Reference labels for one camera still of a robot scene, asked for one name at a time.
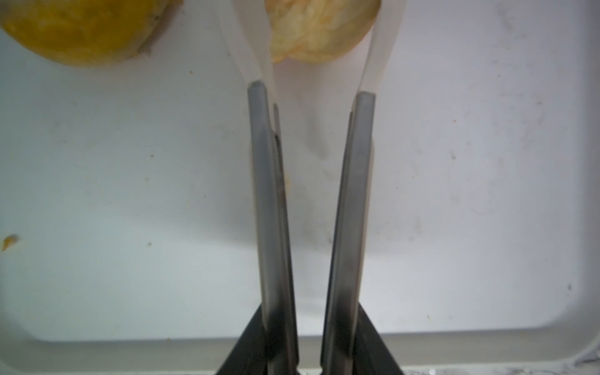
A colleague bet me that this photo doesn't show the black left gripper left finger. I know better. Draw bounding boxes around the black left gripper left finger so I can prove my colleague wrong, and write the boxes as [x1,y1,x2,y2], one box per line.
[216,306,267,375]

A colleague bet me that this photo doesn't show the white rectangular tray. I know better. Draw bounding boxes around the white rectangular tray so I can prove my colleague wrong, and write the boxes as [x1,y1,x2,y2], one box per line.
[1,1,599,374]

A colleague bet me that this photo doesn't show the metal tongs with white tips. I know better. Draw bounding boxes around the metal tongs with white tips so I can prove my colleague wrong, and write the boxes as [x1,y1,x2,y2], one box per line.
[214,1,406,374]

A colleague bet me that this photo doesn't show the pale knotted bun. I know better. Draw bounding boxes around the pale knotted bun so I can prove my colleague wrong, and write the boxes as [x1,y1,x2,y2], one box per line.
[264,0,381,63]

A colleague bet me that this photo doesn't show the small round bun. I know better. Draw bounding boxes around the small round bun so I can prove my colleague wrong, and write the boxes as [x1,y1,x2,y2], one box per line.
[1,1,183,67]

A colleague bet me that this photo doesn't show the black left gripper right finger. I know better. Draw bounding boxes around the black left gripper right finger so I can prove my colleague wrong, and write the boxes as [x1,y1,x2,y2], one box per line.
[353,305,404,375]

